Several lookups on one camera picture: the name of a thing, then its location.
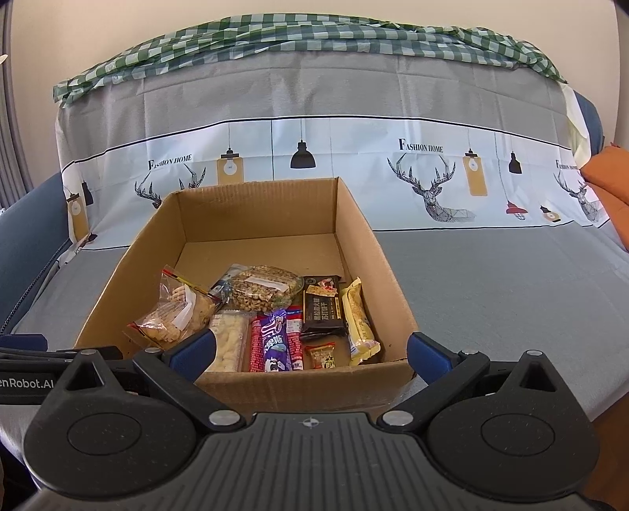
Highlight purple snack packet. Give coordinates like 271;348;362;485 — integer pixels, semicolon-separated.
258;309;291;373

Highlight clear bag of nut snacks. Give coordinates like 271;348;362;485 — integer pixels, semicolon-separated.
210;264;304;312

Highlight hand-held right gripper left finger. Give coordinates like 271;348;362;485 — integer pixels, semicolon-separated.
63;330;246;435

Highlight brown cardboard box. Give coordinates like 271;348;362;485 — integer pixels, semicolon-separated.
74;177;421;414

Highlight black snack packet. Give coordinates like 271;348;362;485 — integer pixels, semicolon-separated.
300;275;349;340

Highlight green checked cloth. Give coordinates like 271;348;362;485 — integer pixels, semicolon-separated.
53;14;568;106

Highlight yellow snack packet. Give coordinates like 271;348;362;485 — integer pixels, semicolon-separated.
340;278;383;367

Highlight red snack packet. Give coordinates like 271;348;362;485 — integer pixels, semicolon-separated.
248;318;262;373

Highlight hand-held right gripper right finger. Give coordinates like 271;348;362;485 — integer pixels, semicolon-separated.
376;331;565;436

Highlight clear bag of crackers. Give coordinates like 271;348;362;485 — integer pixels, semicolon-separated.
127;265;222;351

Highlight orange cushion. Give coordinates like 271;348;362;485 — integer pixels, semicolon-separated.
580;145;629;256

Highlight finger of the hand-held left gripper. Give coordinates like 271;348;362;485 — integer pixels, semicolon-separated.
0;345;123;364

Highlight white blue pink packet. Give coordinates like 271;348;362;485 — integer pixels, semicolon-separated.
285;305;304;371

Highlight white puffed snack packet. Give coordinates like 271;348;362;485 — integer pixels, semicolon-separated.
204;311;250;373

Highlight small red-ended cracker packet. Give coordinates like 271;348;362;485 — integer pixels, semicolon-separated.
302;341;337;371

